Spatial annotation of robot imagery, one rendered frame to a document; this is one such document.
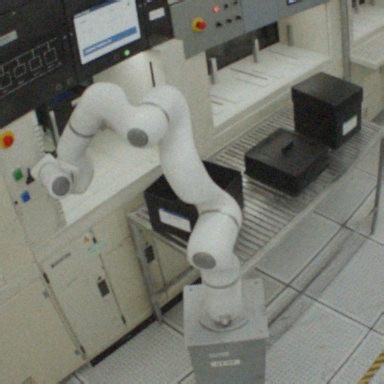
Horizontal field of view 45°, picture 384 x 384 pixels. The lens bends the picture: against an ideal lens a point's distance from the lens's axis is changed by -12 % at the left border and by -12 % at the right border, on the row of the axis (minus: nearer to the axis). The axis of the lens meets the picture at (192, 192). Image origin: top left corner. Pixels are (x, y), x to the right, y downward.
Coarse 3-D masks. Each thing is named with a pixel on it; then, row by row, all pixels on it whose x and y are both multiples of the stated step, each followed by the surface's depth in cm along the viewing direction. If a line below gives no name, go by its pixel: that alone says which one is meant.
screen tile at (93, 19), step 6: (84, 18) 165; (90, 18) 167; (96, 18) 169; (102, 18) 171; (78, 24) 164; (84, 24) 166; (90, 24) 168; (102, 24) 172; (96, 30) 171; (102, 30) 173; (84, 36) 168; (90, 36) 170; (96, 36) 172; (102, 36) 174; (84, 42) 170; (90, 42) 171
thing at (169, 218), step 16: (160, 176) 205; (224, 176) 208; (240, 176) 201; (144, 192) 198; (160, 192) 208; (240, 192) 204; (160, 208) 197; (176, 208) 191; (192, 208) 213; (240, 208) 208; (160, 224) 204; (176, 224) 197; (192, 224) 192
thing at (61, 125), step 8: (72, 88) 250; (80, 88) 243; (72, 96) 237; (80, 96) 240; (56, 104) 231; (64, 104) 235; (72, 104) 239; (40, 112) 242; (56, 112) 233; (64, 112) 237; (72, 112) 241; (40, 120) 248; (56, 120) 235; (64, 120) 239; (48, 128) 244; (64, 128) 241
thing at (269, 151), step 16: (256, 144) 228; (272, 144) 227; (288, 144) 220; (304, 144) 224; (320, 144) 223; (256, 160) 219; (272, 160) 217; (288, 160) 216; (304, 160) 215; (320, 160) 219; (256, 176) 224; (272, 176) 217; (288, 176) 209; (304, 176) 212; (288, 192) 214
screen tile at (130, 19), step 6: (114, 6) 172; (120, 6) 174; (132, 6) 178; (108, 12) 171; (114, 12) 173; (120, 12) 175; (132, 12) 179; (108, 18) 173; (126, 18) 179; (132, 18) 181; (114, 24) 176; (120, 24) 178; (126, 24) 180; (132, 24) 182; (114, 30) 177
